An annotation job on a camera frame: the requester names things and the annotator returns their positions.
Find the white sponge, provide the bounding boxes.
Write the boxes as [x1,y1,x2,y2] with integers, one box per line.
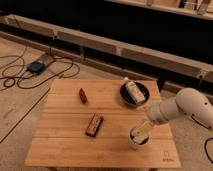
[134,134,148,144]

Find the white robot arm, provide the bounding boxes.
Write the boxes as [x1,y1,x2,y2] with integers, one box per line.
[131,88,213,136]

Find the black bowl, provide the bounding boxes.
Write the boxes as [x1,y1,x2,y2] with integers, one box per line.
[120,82,150,107]

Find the dark chocolate bar package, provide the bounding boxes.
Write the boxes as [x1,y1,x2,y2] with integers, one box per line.
[85,114,103,137]

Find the wooden table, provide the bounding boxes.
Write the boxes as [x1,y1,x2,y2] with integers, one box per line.
[25,79,180,168]

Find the blue power box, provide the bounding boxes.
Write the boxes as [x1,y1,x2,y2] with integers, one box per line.
[27,61,45,74]

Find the black cable right side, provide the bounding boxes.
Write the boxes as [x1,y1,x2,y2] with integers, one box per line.
[193,116,213,165]

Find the black floor cable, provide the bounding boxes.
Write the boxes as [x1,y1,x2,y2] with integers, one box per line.
[0,43,81,90]

